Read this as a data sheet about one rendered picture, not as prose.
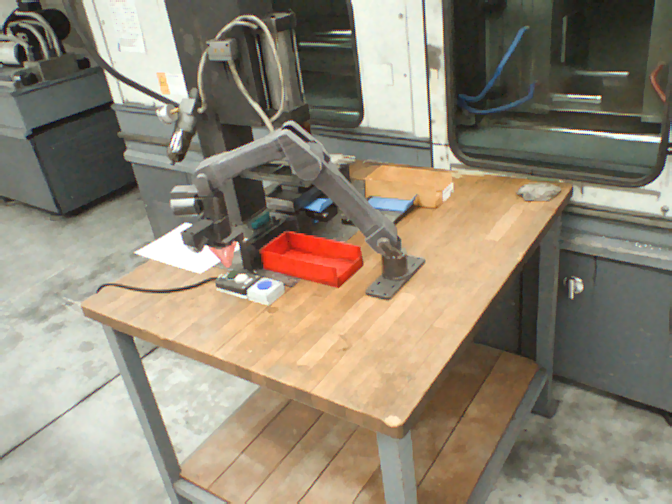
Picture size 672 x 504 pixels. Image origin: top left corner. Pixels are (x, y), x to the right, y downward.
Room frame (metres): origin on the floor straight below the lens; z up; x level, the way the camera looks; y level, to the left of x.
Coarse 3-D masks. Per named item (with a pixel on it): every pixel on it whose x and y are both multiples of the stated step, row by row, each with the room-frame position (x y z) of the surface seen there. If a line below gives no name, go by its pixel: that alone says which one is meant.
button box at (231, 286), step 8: (240, 272) 1.40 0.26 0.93; (208, 280) 1.42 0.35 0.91; (216, 280) 1.38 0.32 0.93; (224, 280) 1.37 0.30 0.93; (232, 280) 1.36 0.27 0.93; (248, 280) 1.35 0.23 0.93; (256, 280) 1.35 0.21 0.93; (128, 288) 1.45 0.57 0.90; (136, 288) 1.44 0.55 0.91; (144, 288) 1.43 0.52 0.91; (176, 288) 1.40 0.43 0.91; (184, 288) 1.40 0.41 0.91; (224, 288) 1.36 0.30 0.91; (232, 288) 1.34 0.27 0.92; (240, 288) 1.32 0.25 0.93; (248, 288) 1.33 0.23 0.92; (240, 296) 1.32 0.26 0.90; (248, 296) 1.32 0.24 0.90
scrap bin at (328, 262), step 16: (288, 240) 1.54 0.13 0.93; (304, 240) 1.50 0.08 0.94; (320, 240) 1.47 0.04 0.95; (272, 256) 1.42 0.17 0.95; (288, 256) 1.39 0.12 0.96; (304, 256) 1.48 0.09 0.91; (320, 256) 1.47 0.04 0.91; (336, 256) 1.44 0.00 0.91; (352, 256) 1.41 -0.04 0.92; (288, 272) 1.40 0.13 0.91; (304, 272) 1.36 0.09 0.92; (320, 272) 1.33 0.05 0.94; (336, 272) 1.30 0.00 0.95; (352, 272) 1.35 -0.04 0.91
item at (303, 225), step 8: (328, 208) 1.69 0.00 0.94; (336, 208) 1.72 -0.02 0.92; (304, 216) 1.60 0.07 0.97; (328, 216) 1.69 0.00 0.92; (288, 224) 1.59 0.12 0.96; (296, 224) 1.57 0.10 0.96; (304, 224) 1.59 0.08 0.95; (296, 232) 1.58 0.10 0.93; (304, 232) 1.59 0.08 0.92; (312, 232) 1.62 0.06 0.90
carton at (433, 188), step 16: (368, 176) 1.83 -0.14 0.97; (384, 176) 1.90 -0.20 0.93; (400, 176) 1.86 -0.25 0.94; (416, 176) 1.82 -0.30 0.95; (432, 176) 1.79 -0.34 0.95; (448, 176) 1.75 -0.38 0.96; (368, 192) 1.80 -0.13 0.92; (384, 192) 1.77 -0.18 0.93; (400, 192) 1.73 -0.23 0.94; (416, 192) 1.70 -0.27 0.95; (432, 192) 1.66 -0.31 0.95; (448, 192) 1.73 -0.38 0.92; (432, 208) 1.66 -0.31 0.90
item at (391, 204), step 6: (372, 198) 1.75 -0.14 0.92; (378, 198) 1.75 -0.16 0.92; (384, 198) 1.74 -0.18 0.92; (414, 198) 1.66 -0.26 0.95; (372, 204) 1.71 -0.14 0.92; (378, 204) 1.70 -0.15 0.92; (384, 204) 1.69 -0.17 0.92; (390, 204) 1.69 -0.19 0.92; (396, 204) 1.68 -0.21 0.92; (402, 204) 1.68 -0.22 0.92; (408, 204) 1.63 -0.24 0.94; (390, 210) 1.66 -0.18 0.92; (396, 210) 1.65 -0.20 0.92; (402, 210) 1.64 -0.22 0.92
